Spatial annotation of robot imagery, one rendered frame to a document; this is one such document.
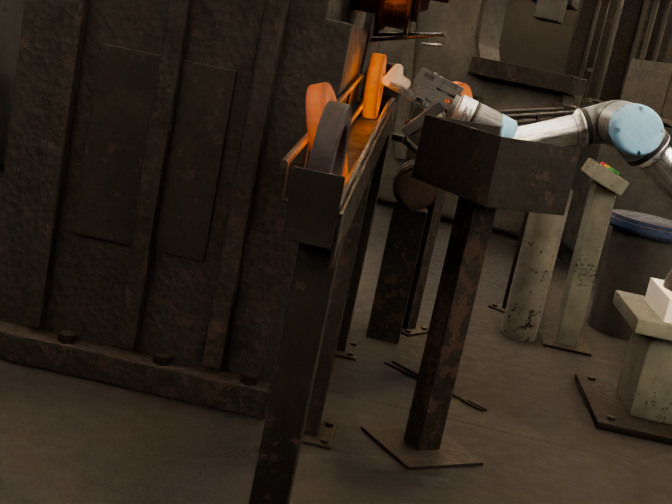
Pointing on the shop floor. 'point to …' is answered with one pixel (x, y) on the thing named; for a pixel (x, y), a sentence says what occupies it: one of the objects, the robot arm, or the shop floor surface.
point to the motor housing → (400, 254)
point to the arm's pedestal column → (635, 392)
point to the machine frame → (161, 187)
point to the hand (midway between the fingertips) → (376, 78)
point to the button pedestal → (584, 260)
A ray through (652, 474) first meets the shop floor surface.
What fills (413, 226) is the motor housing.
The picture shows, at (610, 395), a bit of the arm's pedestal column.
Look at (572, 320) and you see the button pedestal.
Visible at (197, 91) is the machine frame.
